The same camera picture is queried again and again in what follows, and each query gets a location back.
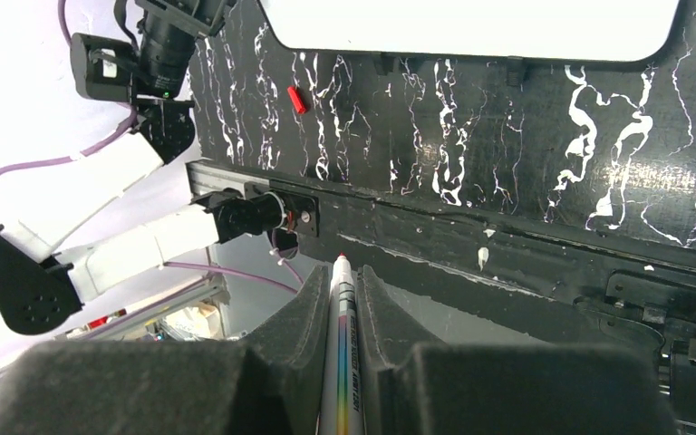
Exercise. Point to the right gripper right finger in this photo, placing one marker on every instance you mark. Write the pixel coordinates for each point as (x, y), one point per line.
(414, 383)

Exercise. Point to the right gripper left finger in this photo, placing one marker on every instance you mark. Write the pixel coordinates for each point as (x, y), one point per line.
(267, 382)

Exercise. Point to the white whiteboard marker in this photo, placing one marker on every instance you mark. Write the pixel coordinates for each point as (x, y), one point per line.
(341, 409)

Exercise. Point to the red marker cap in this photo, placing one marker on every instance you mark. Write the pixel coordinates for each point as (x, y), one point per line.
(299, 104)

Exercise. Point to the white whiteboard black frame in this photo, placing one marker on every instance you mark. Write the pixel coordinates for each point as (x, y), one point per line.
(589, 31)

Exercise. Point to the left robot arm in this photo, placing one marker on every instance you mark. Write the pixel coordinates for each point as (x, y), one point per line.
(42, 284)

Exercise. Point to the aluminium rail frame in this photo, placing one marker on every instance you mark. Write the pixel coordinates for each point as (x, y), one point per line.
(555, 283)

